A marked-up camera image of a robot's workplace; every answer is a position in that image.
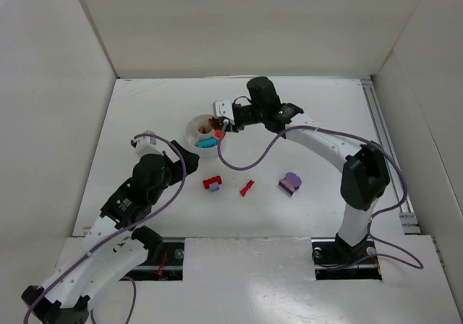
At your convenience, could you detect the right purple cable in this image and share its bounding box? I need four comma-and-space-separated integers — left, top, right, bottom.
216, 119, 424, 271

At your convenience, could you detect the white round divided container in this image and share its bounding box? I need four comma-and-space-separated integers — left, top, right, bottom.
184, 114, 219, 158

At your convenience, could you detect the aluminium rail right side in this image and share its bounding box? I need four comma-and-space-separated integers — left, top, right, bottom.
360, 79, 422, 235

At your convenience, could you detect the orange lego wedge piece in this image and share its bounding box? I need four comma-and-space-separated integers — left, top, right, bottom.
214, 130, 224, 139

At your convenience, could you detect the red lego brick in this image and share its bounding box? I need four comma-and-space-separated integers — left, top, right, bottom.
203, 176, 222, 189

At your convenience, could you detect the small lilac lego brick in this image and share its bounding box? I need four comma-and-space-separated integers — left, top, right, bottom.
209, 182, 220, 192

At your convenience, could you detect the purple cable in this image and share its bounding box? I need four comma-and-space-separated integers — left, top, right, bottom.
216, 119, 424, 271
23, 133, 187, 324

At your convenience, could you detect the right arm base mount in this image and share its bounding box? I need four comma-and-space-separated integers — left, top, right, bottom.
311, 238, 382, 281

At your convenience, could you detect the purple lego butterfly piece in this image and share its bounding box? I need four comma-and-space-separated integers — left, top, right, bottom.
279, 172, 302, 196

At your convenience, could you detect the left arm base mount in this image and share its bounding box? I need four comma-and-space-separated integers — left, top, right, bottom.
125, 238, 185, 281

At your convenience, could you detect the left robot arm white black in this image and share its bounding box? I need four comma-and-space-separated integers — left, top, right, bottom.
21, 134, 200, 323

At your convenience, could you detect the red lego bow piece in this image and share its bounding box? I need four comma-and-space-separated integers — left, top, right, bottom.
239, 180, 255, 197

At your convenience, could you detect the teal lego brick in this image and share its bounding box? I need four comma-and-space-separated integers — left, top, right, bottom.
197, 137, 218, 148

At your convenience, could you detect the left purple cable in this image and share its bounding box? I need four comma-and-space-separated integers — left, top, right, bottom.
23, 133, 187, 324

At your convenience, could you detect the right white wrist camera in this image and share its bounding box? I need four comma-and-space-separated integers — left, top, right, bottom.
212, 101, 234, 124

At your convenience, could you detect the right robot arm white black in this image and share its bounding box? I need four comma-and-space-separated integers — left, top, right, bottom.
226, 77, 390, 265

